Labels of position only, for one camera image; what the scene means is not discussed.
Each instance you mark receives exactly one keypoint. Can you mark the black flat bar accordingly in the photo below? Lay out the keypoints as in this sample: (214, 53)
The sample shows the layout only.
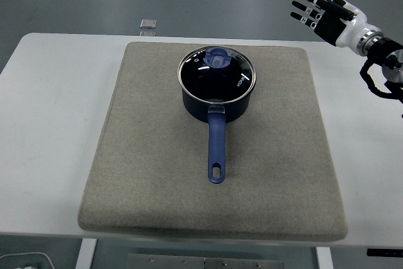
(385, 252)

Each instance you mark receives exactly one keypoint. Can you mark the silver floor plate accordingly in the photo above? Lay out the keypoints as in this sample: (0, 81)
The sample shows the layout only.
(148, 33)
(148, 23)

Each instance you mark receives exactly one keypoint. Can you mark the glass pot lid blue knob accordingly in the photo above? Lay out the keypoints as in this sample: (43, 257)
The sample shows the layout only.
(217, 77)

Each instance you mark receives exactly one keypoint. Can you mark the white table leg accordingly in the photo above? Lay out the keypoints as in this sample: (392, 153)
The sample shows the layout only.
(86, 254)
(325, 259)

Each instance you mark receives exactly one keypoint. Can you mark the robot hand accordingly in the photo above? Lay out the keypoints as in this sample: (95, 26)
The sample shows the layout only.
(330, 23)

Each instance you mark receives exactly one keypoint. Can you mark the white rounded object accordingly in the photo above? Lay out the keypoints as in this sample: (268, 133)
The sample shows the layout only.
(19, 258)

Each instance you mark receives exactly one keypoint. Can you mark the beige fabric mat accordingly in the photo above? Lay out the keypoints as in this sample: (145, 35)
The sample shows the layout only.
(157, 168)

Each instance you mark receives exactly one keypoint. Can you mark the grey metal plate with screws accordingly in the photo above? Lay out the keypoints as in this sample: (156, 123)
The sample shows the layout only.
(204, 262)

